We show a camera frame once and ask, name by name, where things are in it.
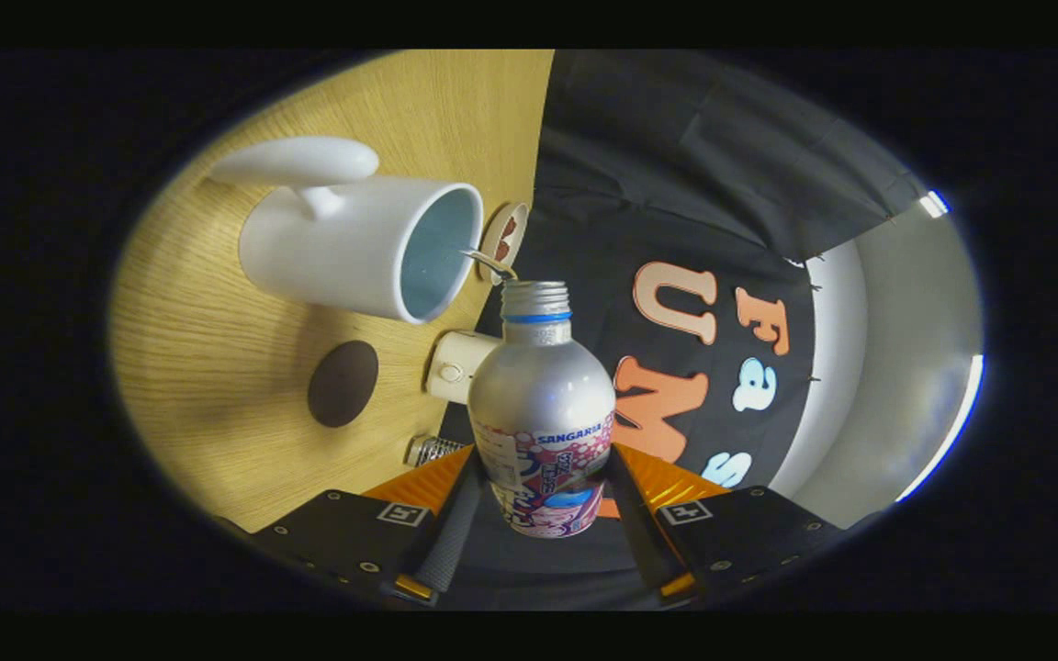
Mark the silver bottle with printed label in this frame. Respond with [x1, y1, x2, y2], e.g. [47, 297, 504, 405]
[468, 279, 617, 539]

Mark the wooden table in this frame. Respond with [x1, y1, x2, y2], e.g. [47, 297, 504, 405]
[109, 50, 556, 534]

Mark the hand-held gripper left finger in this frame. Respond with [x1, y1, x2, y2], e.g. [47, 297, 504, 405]
[249, 443, 486, 608]

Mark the round dark brown coaster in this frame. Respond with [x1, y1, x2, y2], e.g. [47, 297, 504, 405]
[308, 341, 380, 429]

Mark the small white plate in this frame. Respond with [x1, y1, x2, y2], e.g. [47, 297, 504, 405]
[478, 202, 531, 285]

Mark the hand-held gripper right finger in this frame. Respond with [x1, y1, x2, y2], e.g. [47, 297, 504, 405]
[606, 441, 847, 604]

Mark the white cup with knob handle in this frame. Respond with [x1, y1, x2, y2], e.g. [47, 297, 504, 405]
[208, 136, 486, 326]

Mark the metal wire basket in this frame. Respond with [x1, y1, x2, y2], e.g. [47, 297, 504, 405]
[405, 435, 467, 469]

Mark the white toaster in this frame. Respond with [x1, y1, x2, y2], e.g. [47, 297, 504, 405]
[425, 330, 503, 406]

